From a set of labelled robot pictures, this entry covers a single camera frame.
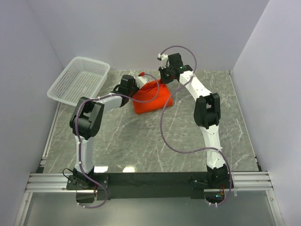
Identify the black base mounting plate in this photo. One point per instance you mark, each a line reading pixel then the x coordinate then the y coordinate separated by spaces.
pixel 148 185

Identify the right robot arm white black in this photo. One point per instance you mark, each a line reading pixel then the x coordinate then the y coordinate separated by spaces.
pixel 207 115

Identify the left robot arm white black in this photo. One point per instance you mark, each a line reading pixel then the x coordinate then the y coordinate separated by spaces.
pixel 87 118

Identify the aluminium extrusion rail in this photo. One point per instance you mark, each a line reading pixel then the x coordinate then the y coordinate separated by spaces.
pixel 128 142

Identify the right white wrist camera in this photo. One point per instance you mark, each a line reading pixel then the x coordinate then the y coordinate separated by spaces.
pixel 163 58

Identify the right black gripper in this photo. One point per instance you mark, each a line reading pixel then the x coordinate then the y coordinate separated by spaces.
pixel 164 80

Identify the orange t shirt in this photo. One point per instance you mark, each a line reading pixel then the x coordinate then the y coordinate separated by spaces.
pixel 153 99

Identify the white perforated plastic basket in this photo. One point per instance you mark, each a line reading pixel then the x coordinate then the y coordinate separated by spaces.
pixel 82 77

